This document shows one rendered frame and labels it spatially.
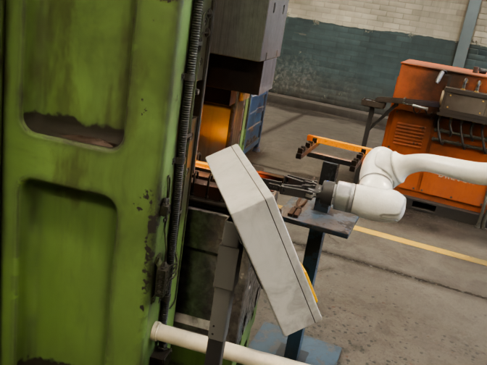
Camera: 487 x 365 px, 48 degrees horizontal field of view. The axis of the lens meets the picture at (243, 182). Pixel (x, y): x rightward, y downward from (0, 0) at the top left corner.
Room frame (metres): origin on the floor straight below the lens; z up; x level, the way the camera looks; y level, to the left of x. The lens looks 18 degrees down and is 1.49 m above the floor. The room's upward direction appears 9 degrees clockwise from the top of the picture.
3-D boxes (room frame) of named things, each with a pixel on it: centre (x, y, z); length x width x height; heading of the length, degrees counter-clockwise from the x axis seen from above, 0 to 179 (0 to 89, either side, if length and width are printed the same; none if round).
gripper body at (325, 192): (1.58, -0.23, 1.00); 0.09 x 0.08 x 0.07; 79
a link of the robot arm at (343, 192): (1.57, -0.30, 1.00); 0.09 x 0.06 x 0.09; 169
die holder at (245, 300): (1.70, 0.18, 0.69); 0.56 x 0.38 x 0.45; 79
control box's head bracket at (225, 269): (1.05, -0.03, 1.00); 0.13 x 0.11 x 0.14; 169
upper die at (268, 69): (1.64, 0.18, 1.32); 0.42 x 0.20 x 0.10; 79
